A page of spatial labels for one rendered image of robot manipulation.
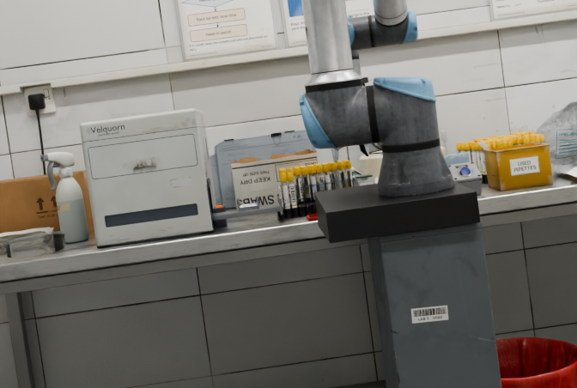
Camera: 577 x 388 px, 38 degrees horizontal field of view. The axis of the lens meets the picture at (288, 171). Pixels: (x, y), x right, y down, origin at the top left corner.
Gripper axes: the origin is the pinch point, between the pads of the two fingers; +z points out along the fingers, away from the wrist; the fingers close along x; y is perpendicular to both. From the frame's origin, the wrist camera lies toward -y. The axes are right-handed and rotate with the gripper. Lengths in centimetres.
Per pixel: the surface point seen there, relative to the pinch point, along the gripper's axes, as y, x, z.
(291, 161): -23.0, 5.7, -0.7
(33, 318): -111, -23, 39
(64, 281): -47, -55, 19
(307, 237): -1.3, -19.6, 16.0
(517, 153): 34.8, 21.0, 3.5
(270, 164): -27.2, 1.9, -0.8
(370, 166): -7.2, 20.1, 3.4
